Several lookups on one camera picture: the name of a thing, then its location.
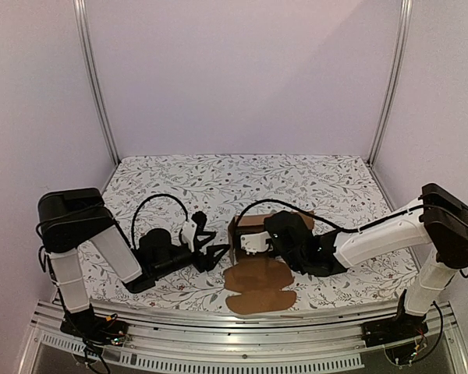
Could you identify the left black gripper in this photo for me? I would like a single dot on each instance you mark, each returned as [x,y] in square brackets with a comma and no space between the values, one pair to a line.
[206,262]

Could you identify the brown cardboard box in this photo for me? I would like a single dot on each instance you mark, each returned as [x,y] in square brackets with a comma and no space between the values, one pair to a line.
[257,283]

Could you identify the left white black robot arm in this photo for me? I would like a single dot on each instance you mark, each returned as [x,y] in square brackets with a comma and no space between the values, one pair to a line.
[70,218]

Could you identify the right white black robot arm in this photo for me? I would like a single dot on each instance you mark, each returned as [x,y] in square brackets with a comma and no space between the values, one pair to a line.
[434,218]

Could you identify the floral patterned table mat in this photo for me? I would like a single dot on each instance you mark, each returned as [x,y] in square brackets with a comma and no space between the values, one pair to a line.
[237,192]

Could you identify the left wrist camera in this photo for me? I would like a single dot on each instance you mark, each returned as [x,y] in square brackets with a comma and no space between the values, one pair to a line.
[192,228]

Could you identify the aluminium front rail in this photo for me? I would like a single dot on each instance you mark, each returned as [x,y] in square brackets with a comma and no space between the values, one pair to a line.
[311,341]

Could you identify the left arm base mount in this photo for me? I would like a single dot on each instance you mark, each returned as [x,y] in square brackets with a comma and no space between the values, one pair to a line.
[102,330]

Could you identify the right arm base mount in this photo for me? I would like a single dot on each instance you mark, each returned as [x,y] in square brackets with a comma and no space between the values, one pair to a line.
[401,326]

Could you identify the right aluminium frame post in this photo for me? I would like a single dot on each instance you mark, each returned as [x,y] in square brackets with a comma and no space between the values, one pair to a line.
[401,39]

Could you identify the aluminium frame post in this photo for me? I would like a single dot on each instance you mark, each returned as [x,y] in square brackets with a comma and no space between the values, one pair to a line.
[83,29]
[401,39]

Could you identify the left aluminium frame post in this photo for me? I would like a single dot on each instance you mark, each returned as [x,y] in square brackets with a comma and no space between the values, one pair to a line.
[83,29]

